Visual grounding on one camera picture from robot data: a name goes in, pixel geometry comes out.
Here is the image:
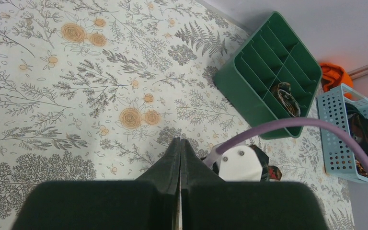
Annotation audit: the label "rolled patterned tie in tray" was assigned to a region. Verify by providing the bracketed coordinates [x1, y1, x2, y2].
[270, 82, 301, 117]

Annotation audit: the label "ties in blue basket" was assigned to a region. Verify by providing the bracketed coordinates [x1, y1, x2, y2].
[345, 102, 368, 178]

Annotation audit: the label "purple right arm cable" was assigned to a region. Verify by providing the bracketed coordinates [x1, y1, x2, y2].
[216, 117, 368, 205]

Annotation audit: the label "light blue perforated basket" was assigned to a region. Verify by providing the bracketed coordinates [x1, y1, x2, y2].
[316, 83, 368, 184]

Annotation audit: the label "green compartment organizer tray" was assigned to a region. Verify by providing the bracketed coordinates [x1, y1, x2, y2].
[213, 11, 322, 127]

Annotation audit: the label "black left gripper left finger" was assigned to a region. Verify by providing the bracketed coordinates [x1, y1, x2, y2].
[12, 138, 181, 230]

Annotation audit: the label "orange cloth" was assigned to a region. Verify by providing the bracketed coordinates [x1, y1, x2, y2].
[320, 63, 354, 92]

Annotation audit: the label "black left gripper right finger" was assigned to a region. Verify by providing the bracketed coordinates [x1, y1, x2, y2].
[181, 139, 327, 230]

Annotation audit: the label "brown red floral tie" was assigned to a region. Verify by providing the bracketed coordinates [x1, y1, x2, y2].
[249, 145, 282, 182]

